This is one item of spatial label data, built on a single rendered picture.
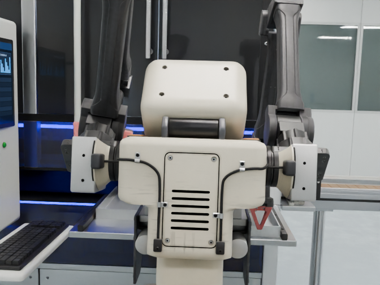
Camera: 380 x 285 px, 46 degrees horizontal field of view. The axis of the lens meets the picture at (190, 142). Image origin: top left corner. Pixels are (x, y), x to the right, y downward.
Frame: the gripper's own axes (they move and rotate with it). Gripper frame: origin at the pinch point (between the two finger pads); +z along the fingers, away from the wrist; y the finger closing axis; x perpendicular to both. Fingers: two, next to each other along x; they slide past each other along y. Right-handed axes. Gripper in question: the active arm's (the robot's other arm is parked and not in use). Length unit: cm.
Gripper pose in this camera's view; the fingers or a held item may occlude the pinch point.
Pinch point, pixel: (259, 227)
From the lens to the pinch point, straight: 140.0
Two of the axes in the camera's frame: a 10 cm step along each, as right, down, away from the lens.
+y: 0.3, 0.5, 10.0
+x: -10.0, -0.3, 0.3
